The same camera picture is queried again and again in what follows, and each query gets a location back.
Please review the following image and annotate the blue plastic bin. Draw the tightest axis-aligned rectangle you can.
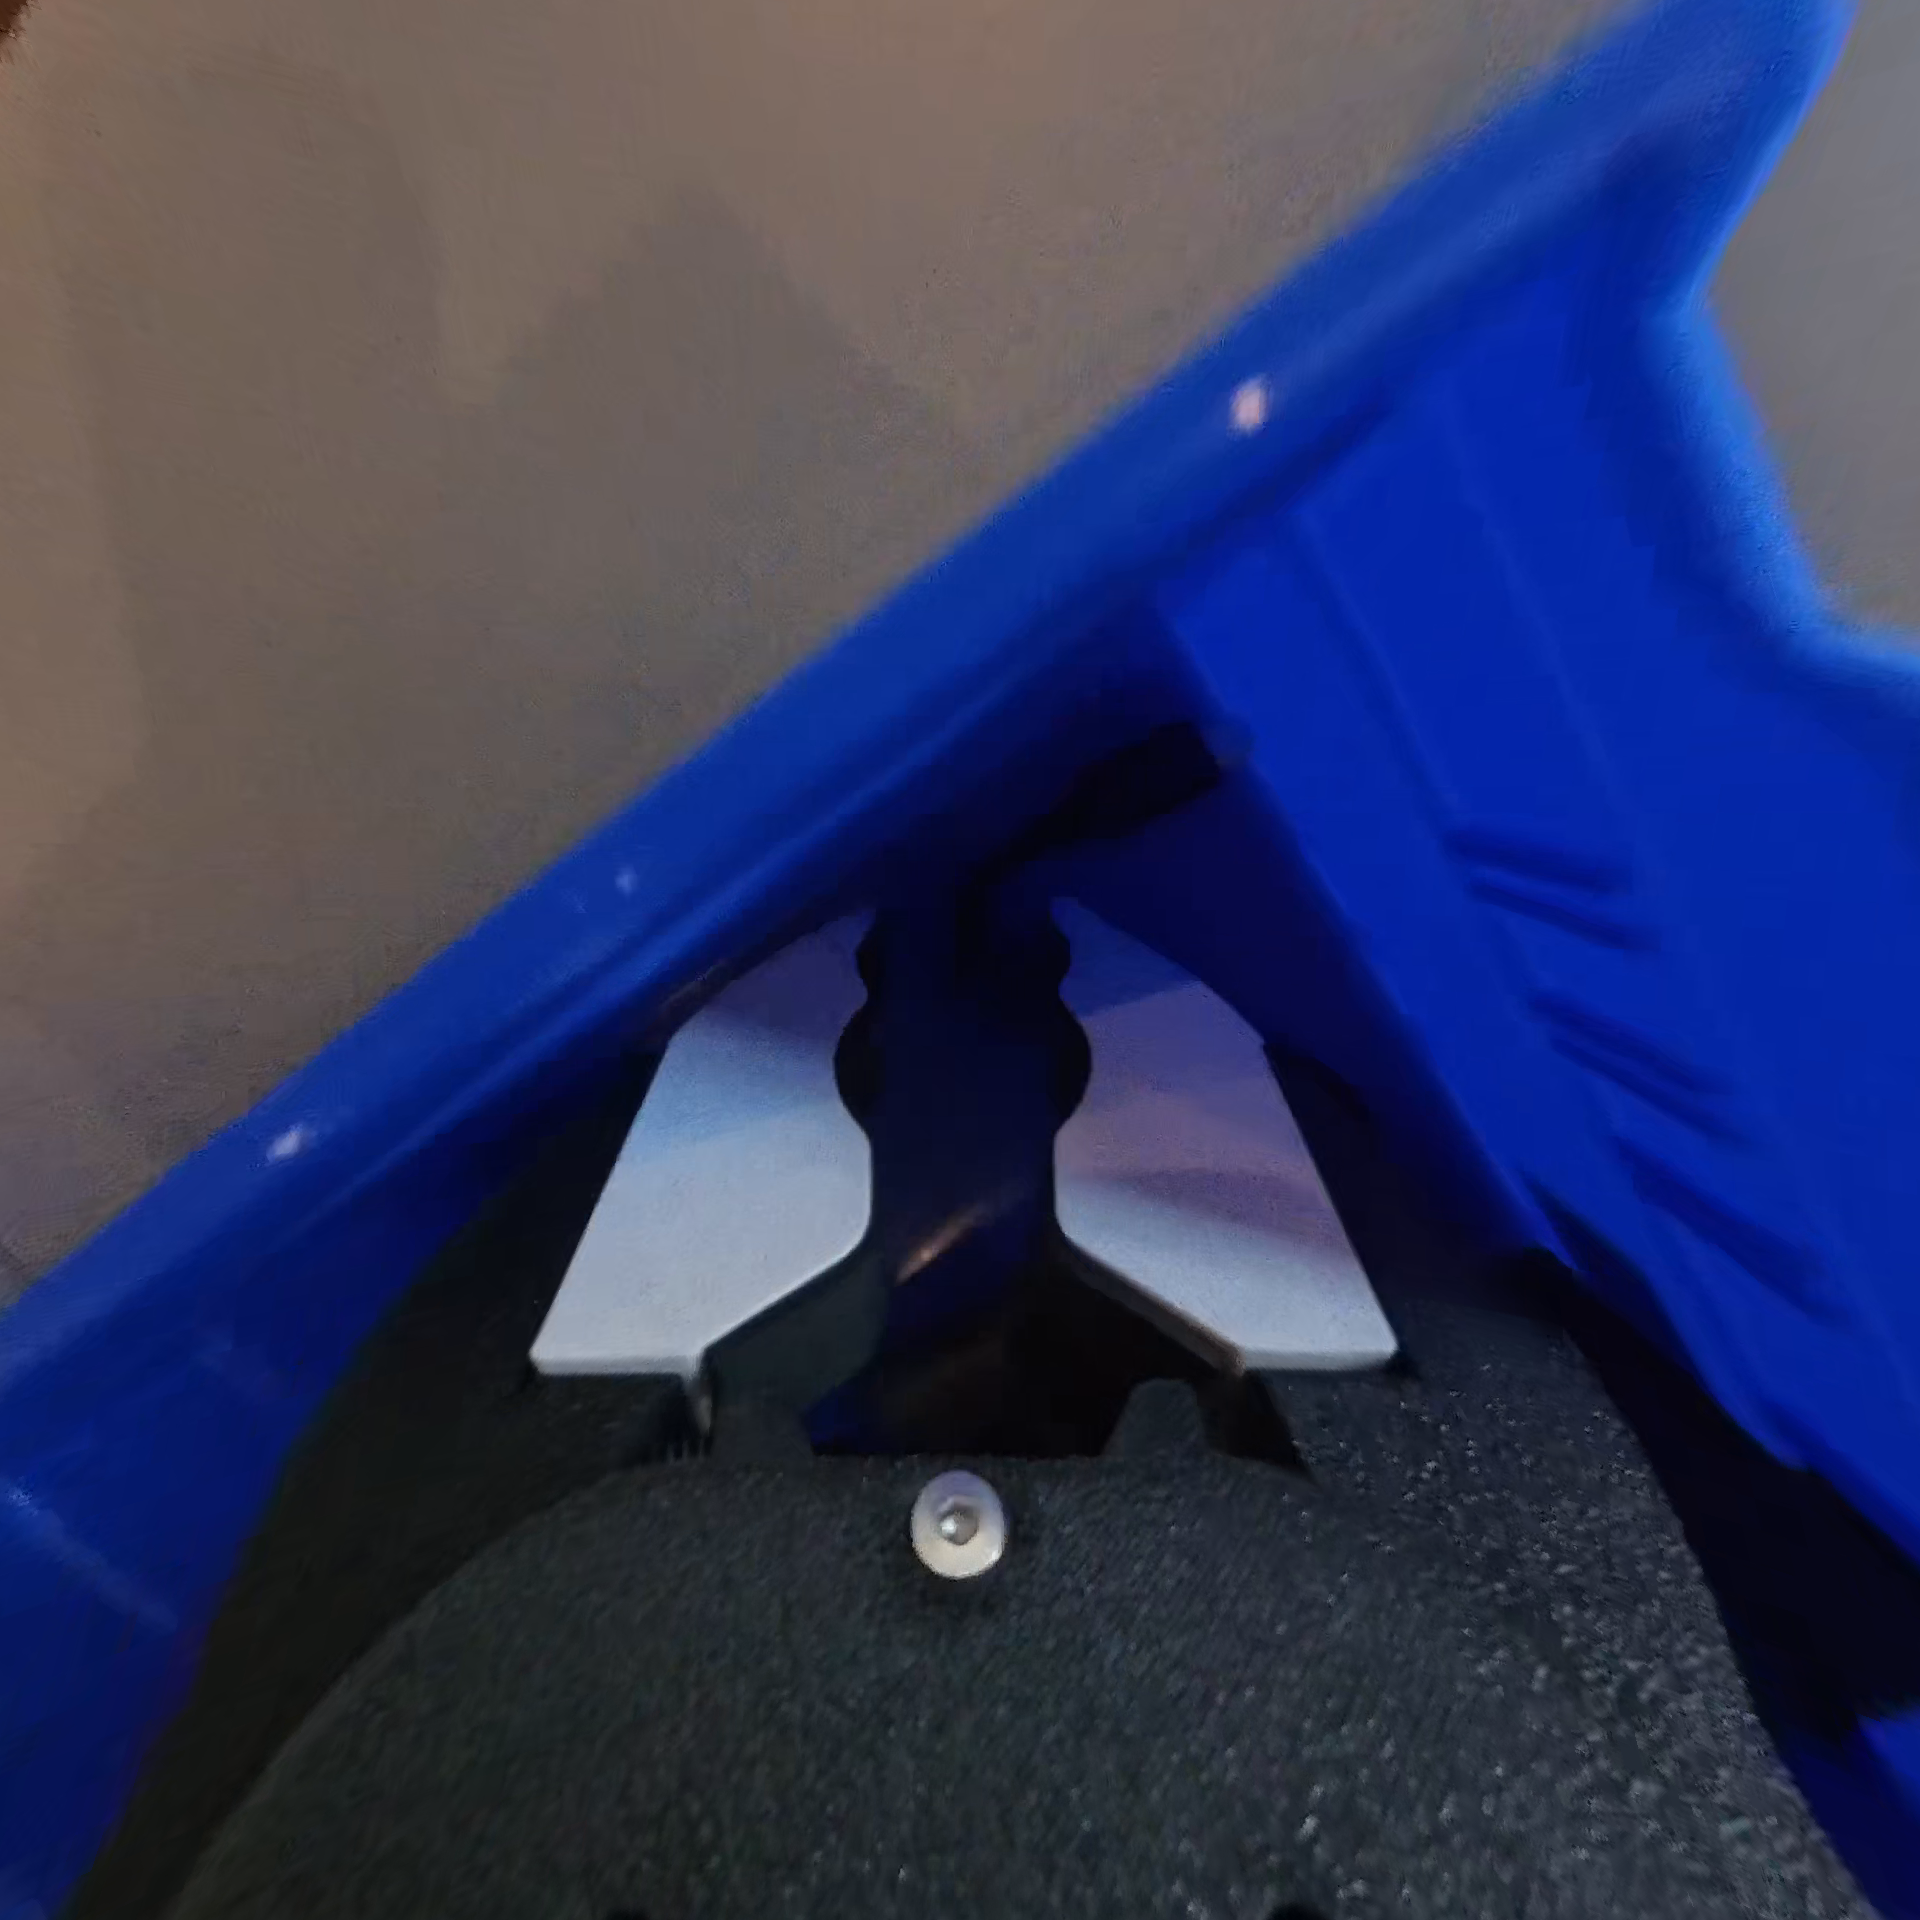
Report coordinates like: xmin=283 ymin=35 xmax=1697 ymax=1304
xmin=0 ymin=0 xmax=1920 ymax=1920

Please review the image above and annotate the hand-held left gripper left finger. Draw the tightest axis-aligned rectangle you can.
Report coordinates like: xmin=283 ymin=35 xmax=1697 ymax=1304
xmin=535 ymin=916 xmax=879 ymax=1382

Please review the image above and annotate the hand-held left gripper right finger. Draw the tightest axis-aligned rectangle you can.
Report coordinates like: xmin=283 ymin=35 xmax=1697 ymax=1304
xmin=1052 ymin=900 xmax=1396 ymax=1374

